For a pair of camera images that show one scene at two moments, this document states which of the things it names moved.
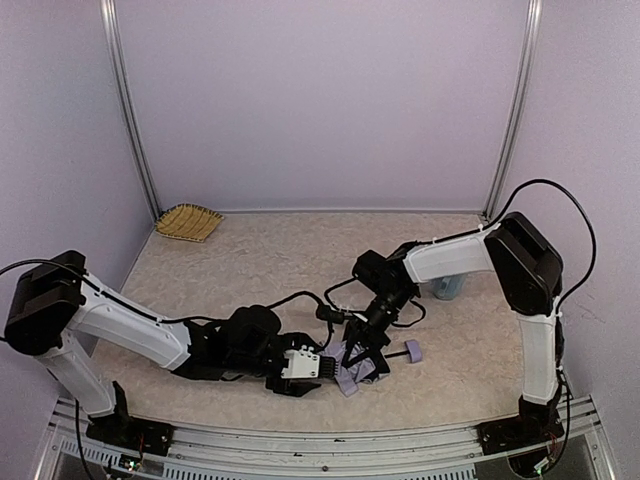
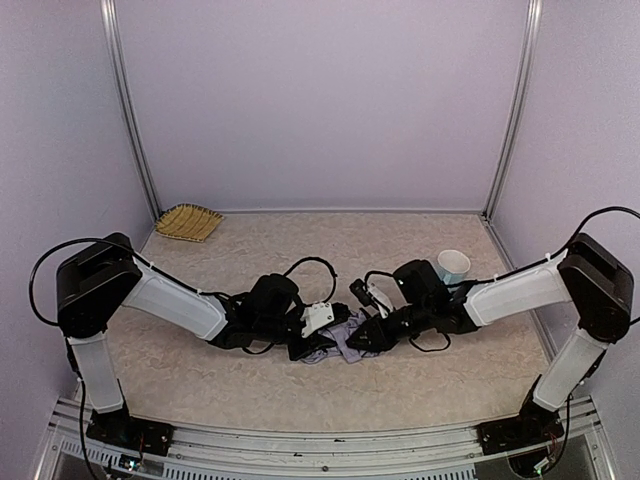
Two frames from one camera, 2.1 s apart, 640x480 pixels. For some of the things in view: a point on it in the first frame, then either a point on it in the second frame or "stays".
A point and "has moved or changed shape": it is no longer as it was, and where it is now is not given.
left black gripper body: [284, 382] → [304, 343]
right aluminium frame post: [517, 109] stays
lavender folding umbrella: [365, 367] has moved or changed shape
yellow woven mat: [188, 222] stays
